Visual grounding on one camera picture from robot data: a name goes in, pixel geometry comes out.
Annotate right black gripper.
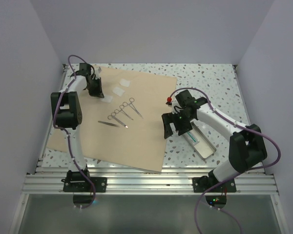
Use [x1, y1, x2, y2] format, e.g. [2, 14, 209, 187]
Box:
[162, 111, 194, 139]

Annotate white gauze pad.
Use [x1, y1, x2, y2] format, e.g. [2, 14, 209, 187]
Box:
[112, 87, 125, 97]
[119, 78, 130, 87]
[100, 95, 113, 103]

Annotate green white suture packet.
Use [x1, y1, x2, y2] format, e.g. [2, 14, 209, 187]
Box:
[187, 132, 199, 146]

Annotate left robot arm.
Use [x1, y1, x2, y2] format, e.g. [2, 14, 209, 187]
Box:
[50, 63, 104, 192]

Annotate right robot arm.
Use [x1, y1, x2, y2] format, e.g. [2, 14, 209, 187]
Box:
[162, 89, 267, 191]

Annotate steel forceps middle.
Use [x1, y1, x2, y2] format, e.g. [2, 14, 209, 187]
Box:
[114, 105, 133, 120]

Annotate steel forceps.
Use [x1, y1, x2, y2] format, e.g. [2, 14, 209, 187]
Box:
[122, 97, 143, 118]
[114, 105, 133, 120]

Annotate steel scissors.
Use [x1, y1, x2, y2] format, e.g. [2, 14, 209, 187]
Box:
[107, 112, 128, 129]

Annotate steel tweezers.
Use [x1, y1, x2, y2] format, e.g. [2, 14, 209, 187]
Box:
[98, 120, 120, 127]

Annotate steel forceps far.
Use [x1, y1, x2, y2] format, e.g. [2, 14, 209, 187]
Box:
[122, 97, 143, 118]

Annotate beige cloth mat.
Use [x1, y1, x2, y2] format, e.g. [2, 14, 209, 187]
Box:
[45, 64, 178, 174]

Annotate metal instrument tray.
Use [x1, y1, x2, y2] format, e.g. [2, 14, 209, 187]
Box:
[182, 122, 216, 160]

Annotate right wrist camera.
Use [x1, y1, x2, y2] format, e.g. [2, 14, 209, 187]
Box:
[166, 97, 173, 106]

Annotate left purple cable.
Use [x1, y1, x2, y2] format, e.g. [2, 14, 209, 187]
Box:
[52, 55, 97, 208]

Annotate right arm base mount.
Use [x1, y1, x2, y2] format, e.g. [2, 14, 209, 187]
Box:
[192, 175, 237, 193]

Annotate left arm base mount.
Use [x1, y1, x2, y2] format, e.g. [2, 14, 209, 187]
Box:
[61, 170, 107, 193]

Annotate aluminium rail frame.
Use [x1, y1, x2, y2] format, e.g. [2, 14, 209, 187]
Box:
[8, 63, 290, 234]

